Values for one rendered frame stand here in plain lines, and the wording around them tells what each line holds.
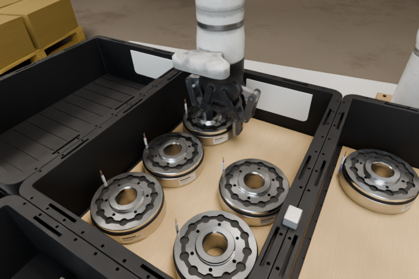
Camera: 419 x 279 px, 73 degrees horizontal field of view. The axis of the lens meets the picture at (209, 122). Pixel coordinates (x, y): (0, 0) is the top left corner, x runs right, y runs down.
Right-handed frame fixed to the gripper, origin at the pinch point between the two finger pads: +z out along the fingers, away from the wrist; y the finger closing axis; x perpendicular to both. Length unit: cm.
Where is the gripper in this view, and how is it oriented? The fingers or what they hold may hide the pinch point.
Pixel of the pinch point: (222, 123)
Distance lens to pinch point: 54.3
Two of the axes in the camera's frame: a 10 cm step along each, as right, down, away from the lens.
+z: 0.4, 7.9, 6.2
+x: -5.1, 5.5, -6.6
